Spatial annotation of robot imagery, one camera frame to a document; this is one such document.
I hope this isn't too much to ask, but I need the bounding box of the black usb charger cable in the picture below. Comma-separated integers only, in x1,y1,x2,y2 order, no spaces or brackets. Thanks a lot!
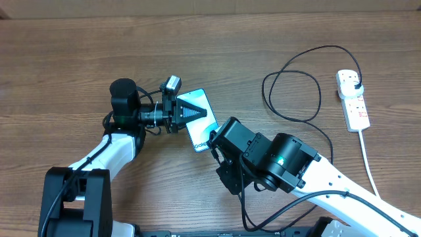
210,45,363,233

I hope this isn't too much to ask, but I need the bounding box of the blue smartphone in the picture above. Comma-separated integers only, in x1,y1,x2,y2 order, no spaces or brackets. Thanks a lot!
177,88,218,152

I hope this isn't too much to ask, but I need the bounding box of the white power strip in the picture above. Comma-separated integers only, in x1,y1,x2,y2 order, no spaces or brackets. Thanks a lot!
335,69,370,132

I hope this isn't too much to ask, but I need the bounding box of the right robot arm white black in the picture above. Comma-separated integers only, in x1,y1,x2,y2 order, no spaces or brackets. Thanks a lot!
208,117,420,236

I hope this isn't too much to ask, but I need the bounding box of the white charger plug adapter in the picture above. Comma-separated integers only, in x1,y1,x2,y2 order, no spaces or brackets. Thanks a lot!
338,82,364,99

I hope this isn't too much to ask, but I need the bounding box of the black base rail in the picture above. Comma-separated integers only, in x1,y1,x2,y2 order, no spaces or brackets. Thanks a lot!
136,226,322,237

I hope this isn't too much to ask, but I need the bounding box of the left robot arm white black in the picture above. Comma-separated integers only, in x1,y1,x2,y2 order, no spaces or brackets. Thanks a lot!
38,76,214,236

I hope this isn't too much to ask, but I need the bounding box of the white power strip cord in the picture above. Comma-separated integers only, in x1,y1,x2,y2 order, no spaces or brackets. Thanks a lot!
357,130,382,200

